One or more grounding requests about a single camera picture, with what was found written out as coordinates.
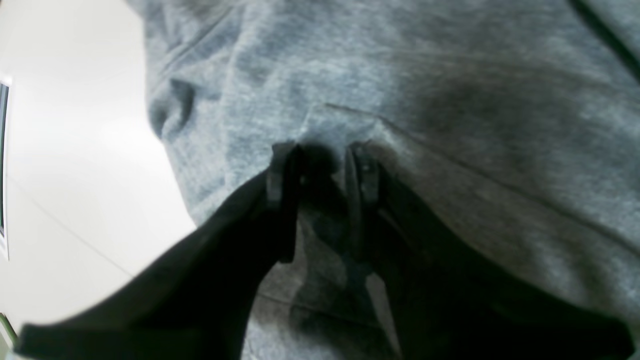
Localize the grey t-shirt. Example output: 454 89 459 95
127 0 640 360

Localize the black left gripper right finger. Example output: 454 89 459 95
345 142 636 360

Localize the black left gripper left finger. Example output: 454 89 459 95
14 142 303 360

